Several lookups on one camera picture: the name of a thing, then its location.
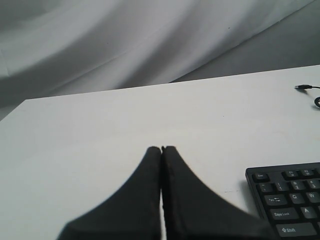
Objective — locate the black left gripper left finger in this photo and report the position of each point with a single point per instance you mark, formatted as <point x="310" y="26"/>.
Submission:
<point x="131" y="213"/>

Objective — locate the grey backdrop cloth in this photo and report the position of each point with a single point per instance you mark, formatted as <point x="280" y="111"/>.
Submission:
<point x="61" y="47"/>

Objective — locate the black acer keyboard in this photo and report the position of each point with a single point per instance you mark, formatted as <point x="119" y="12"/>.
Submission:
<point x="288" y="197"/>

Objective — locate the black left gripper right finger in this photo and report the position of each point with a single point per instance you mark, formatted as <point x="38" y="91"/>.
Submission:
<point x="192" y="211"/>

